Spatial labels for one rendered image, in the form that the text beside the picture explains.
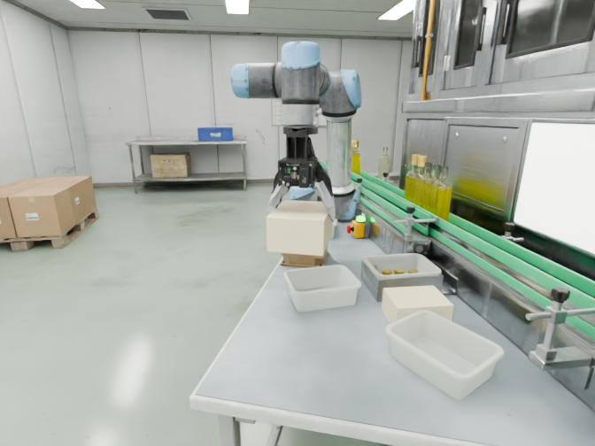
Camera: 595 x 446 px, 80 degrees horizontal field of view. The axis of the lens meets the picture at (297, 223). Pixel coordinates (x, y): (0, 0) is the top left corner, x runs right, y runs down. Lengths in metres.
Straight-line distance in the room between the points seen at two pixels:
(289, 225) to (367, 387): 0.40
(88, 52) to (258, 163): 3.45
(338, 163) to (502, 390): 0.80
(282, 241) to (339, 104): 0.58
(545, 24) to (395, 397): 1.15
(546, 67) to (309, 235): 0.94
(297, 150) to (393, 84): 7.07
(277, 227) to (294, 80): 0.29
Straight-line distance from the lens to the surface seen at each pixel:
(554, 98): 1.28
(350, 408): 0.83
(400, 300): 1.07
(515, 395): 0.97
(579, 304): 0.99
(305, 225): 0.72
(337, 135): 1.23
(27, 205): 4.40
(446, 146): 1.69
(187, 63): 7.26
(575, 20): 1.35
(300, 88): 0.71
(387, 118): 7.71
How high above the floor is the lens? 1.33
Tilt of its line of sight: 17 degrees down
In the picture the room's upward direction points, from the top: straight up
